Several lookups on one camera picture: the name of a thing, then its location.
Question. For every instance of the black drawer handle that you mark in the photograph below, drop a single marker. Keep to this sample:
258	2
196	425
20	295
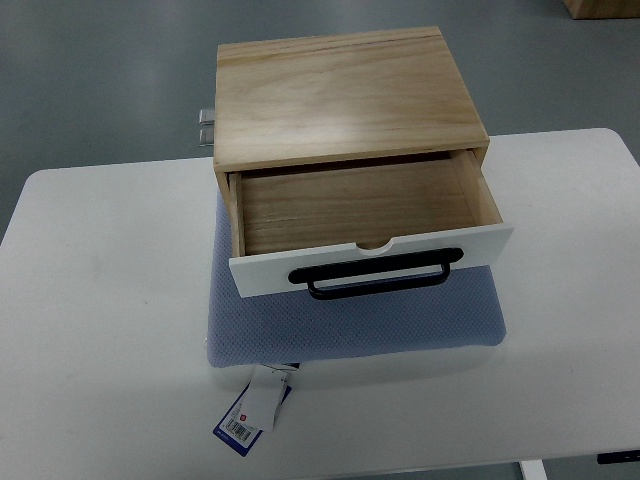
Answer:
377	275

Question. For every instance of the white top drawer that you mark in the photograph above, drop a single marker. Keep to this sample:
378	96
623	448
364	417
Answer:
292	217

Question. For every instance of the wooden drawer cabinet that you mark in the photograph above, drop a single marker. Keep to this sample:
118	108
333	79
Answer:
328	99

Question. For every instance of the blue mesh cushion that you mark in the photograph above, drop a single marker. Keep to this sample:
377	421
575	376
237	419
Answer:
294	327

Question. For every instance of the lower metal clamp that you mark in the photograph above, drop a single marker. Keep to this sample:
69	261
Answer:
206	136

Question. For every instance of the metal clamp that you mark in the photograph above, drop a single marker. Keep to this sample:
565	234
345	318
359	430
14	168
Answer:
206	136
206	116

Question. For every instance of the upper metal clamp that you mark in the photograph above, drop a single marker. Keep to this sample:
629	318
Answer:
206	116

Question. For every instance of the white and blue product tag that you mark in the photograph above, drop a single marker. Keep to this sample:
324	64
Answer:
256	409

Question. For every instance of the white table leg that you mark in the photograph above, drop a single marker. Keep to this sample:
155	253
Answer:
533	470

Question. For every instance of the cardboard box corner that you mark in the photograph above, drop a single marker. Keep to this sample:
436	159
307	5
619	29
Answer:
602	9

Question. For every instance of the black bracket under table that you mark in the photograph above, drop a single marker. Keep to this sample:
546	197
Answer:
618	457

